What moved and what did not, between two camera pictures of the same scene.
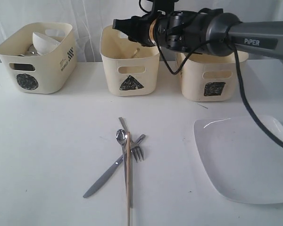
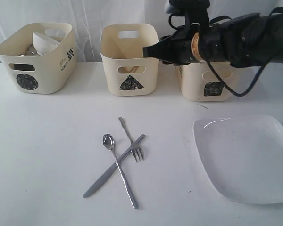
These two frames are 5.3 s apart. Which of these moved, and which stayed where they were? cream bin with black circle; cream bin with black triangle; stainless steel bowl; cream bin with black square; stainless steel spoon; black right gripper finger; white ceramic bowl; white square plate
Moved: stainless steel spoon; black right gripper finger
Stayed: cream bin with black circle; white square plate; white ceramic bowl; cream bin with black triangle; stainless steel bowl; cream bin with black square
